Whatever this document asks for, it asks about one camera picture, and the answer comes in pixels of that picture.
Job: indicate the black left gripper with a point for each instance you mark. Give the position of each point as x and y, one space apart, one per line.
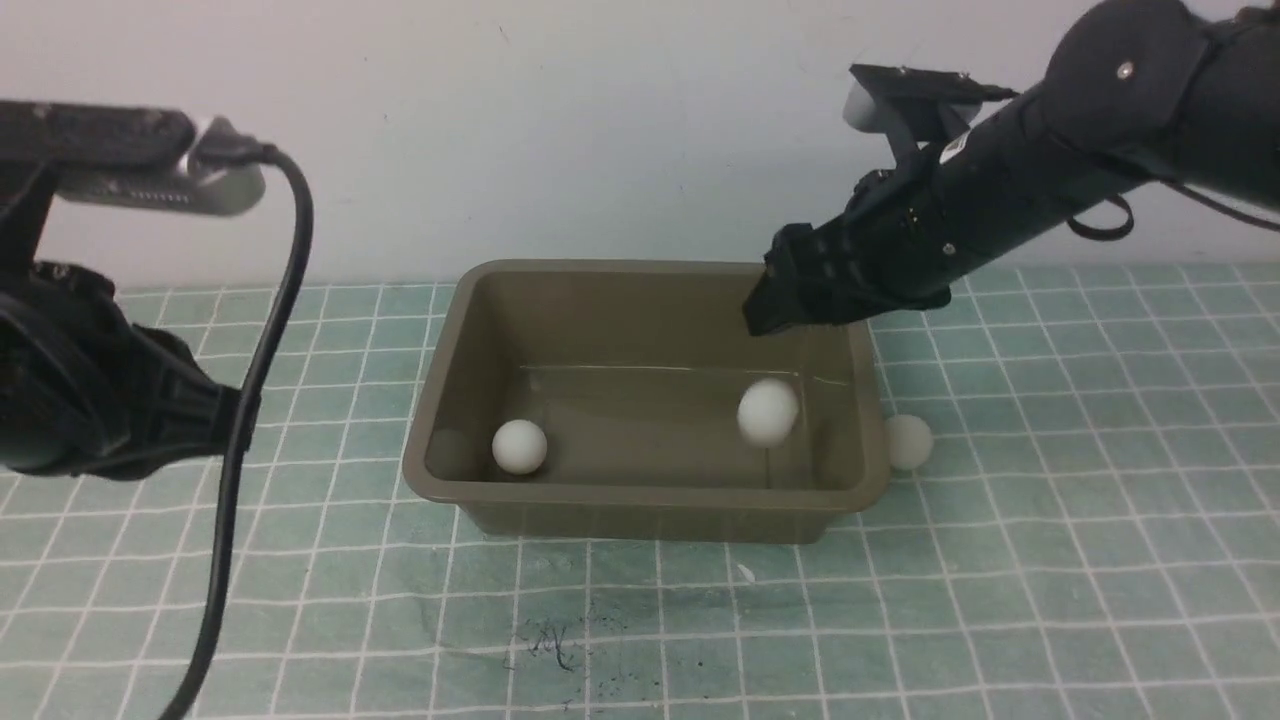
86 392

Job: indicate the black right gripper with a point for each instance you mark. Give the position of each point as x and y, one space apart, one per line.
903 239

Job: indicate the white ball with black mark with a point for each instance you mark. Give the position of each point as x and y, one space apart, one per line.
767 412

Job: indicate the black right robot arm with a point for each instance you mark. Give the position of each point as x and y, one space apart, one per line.
1136 92

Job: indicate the olive green plastic bin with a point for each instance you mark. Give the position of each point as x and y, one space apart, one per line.
635 369

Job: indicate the plain white ball right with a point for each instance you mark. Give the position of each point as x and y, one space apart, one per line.
910 441

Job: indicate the green checkered table mat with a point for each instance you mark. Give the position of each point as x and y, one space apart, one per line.
1094 537

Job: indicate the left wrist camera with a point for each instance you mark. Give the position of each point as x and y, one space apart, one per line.
132 157

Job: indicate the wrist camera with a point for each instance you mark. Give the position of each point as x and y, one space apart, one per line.
132 157
914 106

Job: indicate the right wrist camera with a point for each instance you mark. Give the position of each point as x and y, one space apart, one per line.
914 106

